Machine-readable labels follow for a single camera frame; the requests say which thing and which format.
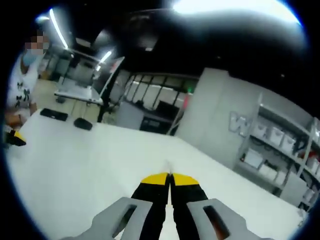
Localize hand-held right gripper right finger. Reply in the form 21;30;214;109
171;172;253;240

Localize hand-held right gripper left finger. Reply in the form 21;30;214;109
82;171;170;240

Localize black flat case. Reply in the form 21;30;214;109
39;108;69;122

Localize black stand base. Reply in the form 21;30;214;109
74;117;93;131

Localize grey work table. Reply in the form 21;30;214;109
54;88;104;105

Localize grey shelf unit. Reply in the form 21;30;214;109
234;92;320;211

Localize black floor monitor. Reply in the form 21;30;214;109
157;99;180;118

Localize grey low cabinet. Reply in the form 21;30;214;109
282;172;308;198

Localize rows of white storage bins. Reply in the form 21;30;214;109
243;122;320;201

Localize pink monitor on stand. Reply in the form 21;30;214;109
99;56;125;97

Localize ceiling light strip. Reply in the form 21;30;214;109
99;50;113;63
48;8;70;50

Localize hanging ceiling screen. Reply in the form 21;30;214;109
97;11;162;52

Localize wide ceiling light band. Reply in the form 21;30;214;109
172;0;301;26

